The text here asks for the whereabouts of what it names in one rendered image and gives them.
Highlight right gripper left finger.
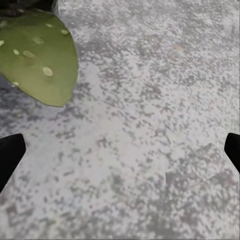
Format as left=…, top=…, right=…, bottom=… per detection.
left=0, top=133, right=26, bottom=193

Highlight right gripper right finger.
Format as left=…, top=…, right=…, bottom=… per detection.
left=224, top=133, right=240, bottom=173

